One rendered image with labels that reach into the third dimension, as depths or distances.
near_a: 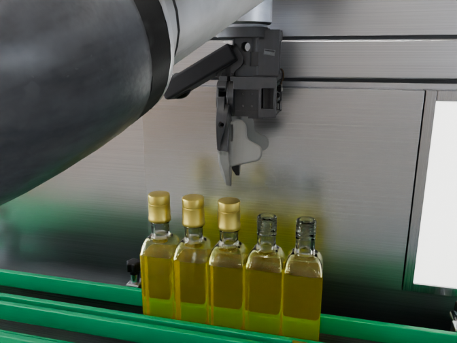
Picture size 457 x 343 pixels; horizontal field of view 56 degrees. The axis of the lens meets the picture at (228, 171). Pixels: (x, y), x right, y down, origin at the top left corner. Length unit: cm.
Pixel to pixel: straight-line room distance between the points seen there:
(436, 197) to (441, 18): 27
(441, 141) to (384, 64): 15
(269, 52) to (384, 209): 34
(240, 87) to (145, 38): 41
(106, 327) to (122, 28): 64
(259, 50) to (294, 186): 27
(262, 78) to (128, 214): 45
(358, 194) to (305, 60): 24
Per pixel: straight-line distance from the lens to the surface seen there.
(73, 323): 79
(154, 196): 68
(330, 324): 76
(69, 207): 97
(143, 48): 17
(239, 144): 59
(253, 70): 59
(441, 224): 79
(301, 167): 74
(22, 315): 84
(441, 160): 76
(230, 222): 64
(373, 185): 75
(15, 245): 109
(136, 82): 17
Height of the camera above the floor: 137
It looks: 15 degrees down
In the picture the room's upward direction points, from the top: straight up
